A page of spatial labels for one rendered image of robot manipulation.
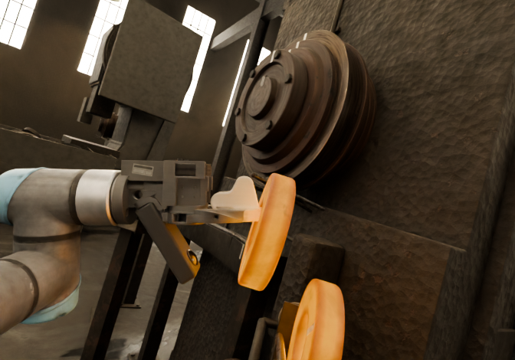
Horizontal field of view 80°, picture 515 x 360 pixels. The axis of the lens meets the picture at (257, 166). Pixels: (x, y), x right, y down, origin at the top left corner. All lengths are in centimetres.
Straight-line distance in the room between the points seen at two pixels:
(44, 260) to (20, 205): 7
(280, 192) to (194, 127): 1098
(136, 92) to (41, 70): 766
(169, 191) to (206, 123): 1110
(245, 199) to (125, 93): 301
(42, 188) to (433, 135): 71
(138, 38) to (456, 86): 306
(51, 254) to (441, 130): 72
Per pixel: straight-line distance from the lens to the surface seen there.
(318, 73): 80
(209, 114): 1155
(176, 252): 43
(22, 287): 42
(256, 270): 38
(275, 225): 36
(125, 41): 344
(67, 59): 1095
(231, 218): 39
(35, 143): 311
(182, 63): 361
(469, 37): 84
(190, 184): 41
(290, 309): 52
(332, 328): 39
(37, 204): 47
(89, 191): 44
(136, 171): 43
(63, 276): 48
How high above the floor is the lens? 88
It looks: 3 degrees up
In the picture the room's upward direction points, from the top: 16 degrees clockwise
